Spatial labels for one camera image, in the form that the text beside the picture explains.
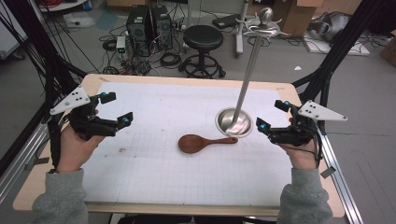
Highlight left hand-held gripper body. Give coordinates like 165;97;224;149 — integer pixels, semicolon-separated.
49;85;125;142

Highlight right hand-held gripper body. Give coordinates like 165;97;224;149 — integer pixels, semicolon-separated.
267;100;348;147

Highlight metal utensil stand with hooks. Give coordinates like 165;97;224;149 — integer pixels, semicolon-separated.
214;7;292;139

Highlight brown wooden spoon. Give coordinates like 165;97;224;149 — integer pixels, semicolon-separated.
177;133;239;155

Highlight person's right hand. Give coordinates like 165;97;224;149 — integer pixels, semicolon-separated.
281;117;319;171

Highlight person's left hand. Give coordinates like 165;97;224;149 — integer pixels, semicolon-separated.
56;108;106;174

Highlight white grid mat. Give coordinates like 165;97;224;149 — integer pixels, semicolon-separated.
81;81;293;208

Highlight grey tape piece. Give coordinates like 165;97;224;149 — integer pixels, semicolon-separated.
319;166;338;179

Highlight small grey power box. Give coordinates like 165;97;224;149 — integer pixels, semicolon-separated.
115;35;127;61

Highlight black computer tower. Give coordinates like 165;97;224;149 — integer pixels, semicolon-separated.
125;6;153;58
150;5;174;52

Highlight white stand pole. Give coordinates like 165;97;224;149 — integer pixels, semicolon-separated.
234;0;250;58

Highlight white flat board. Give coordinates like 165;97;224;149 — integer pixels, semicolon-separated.
303;31;371;57

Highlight large cardboard box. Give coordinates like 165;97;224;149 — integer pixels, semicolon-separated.
273;0;324;39

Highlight grey bag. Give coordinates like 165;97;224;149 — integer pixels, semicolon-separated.
307;11;352;42

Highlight black flat device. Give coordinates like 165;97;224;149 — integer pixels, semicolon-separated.
212;13;243;31

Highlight black round stool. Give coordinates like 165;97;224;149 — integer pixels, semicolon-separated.
177;24;227;79

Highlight small cardboard box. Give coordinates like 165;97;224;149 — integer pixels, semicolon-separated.
378;29;396;68

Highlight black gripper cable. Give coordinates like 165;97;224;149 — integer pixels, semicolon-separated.
311;122;324;170

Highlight black strap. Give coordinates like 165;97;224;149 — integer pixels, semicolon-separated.
47;119;63;171

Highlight black coiled cable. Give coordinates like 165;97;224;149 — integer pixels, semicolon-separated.
102;38;118;52
160;51;182;68

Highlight aluminium rail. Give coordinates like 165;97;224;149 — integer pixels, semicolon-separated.
0;122;50;203
317;130;365;224

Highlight black frame struts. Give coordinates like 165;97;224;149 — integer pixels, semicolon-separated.
291;0;390;135
0;0;89;175

